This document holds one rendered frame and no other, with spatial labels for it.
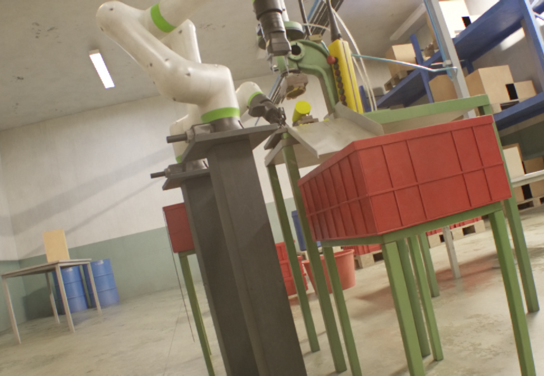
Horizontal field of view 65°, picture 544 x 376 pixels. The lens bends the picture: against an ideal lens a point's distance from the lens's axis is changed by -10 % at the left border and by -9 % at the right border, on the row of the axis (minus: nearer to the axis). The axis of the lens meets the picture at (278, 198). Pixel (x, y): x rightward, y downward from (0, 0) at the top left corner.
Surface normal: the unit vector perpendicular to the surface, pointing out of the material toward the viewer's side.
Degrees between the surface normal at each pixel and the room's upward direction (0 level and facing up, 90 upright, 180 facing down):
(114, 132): 90
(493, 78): 90
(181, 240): 90
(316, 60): 90
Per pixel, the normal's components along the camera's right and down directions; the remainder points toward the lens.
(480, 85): -0.96, 0.22
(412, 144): 0.18, -0.11
